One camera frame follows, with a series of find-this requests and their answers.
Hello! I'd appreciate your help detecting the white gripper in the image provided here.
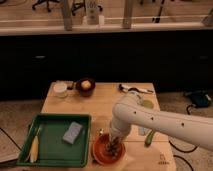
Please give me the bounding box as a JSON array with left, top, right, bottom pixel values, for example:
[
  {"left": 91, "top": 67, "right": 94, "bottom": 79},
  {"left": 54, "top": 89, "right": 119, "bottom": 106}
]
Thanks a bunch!
[{"left": 109, "top": 125, "right": 126, "bottom": 144}]

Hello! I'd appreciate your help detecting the dark grape bunch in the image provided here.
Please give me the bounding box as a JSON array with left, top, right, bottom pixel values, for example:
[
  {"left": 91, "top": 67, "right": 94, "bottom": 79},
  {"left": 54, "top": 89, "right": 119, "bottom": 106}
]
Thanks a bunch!
[{"left": 105, "top": 137, "right": 120, "bottom": 157}]

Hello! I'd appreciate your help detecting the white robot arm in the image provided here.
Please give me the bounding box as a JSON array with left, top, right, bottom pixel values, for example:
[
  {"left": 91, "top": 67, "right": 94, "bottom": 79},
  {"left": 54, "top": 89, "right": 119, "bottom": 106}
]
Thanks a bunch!
[{"left": 109, "top": 91, "right": 213, "bottom": 151}]

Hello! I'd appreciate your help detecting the red bowl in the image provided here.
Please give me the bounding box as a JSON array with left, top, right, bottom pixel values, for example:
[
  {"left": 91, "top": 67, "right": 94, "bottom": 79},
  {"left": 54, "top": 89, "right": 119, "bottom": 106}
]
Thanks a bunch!
[{"left": 91, "top": 134, "right": 126, "bottom": 166}]

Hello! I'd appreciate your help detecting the dark brown bowl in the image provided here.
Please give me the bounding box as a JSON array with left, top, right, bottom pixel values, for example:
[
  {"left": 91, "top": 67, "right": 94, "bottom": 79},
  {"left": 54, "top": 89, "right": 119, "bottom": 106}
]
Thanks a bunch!
[{"left": 75, "top": 78, "right": 95, "bottom": 97}]

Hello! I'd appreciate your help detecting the green cucumber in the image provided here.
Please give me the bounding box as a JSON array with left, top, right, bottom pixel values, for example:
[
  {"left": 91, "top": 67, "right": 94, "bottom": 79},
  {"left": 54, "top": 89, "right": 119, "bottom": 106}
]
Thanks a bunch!
[{"left": 145, "top": 130, "right": 156, "bottom": 147}]

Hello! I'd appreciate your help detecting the wooden table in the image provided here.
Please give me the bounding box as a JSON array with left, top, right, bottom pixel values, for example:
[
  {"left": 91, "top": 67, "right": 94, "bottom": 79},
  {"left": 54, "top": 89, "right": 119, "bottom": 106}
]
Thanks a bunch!
[{"left": 32, "top": 83, "right": 176, "bottom": 171}]

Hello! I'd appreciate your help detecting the black and white utensil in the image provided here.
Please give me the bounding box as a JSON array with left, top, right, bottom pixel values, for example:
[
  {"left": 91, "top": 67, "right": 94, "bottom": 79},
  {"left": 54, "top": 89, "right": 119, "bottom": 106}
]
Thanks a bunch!
[{"left": 118, "top": 84, "right": 154, "bottom": 94}]

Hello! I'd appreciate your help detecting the blue sponge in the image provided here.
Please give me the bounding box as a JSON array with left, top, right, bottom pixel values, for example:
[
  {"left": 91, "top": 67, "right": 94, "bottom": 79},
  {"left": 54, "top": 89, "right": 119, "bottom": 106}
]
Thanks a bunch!
[{"left": 63, "top": 122, "right": 82, "bottom": 144}]

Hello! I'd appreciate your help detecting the yellow round fruit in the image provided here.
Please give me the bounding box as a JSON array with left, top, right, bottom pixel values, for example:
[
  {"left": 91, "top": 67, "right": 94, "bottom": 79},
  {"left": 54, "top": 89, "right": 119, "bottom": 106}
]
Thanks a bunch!
[{"left": 81, "top": 80, "right": 91, "bottom": 90}]

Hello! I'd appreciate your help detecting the white plastic cup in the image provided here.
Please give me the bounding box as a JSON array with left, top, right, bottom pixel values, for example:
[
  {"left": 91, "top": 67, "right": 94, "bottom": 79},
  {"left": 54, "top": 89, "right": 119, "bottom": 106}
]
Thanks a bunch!
[{"left": 53, "top": 82, "right": 67, "bottom": 98}]

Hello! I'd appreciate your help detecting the green plastic tray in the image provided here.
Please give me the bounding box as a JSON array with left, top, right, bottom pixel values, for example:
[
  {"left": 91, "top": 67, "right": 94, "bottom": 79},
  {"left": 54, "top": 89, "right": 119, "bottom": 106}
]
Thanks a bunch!
[{"left": 17, "top": 114, "right": 91, "bottom": 168}]

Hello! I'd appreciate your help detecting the black device on floor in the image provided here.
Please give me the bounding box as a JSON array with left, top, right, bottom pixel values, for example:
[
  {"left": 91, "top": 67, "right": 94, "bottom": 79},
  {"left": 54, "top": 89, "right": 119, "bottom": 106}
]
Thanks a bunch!
[{"left": 184, "top": 91, "right": 212, "bottom": 108}]

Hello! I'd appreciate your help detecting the office chair base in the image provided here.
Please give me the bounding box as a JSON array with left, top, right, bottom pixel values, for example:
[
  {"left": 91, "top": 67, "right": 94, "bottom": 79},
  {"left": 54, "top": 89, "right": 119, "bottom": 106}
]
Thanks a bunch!
[{"left": 32, "top": 0, "right": 60, "bottom": 12}]

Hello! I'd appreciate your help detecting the black floor cable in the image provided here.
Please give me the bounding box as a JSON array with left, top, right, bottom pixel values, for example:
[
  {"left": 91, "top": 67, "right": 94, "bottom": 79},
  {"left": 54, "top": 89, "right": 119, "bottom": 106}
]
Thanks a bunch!
[{"left": 168, "top": 139, "right": 198, "bottom": 171}]

